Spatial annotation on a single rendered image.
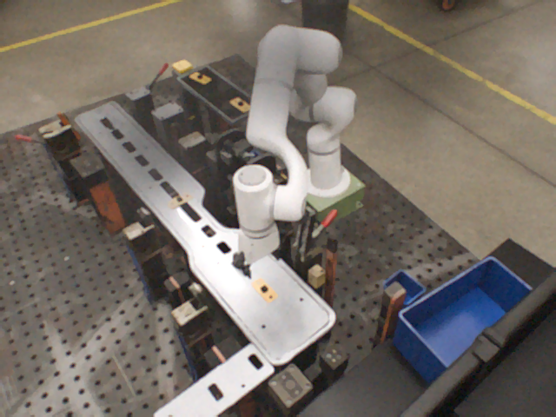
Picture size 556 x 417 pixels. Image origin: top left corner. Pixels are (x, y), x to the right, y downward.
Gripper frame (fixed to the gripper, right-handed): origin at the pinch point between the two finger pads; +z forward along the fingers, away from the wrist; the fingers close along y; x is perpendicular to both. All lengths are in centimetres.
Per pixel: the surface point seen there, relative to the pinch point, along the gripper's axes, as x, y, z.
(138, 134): -89, -6, 12
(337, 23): -218, -238, 90
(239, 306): -0.2, 8.4, 12.1
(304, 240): 1.0, -14.0, 0.0
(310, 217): 1.8, -15.3, -9.0
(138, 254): -37.8, 20.9, 15.5
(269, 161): -27.6, -24.3, -3.8
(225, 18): -334, -199, 113
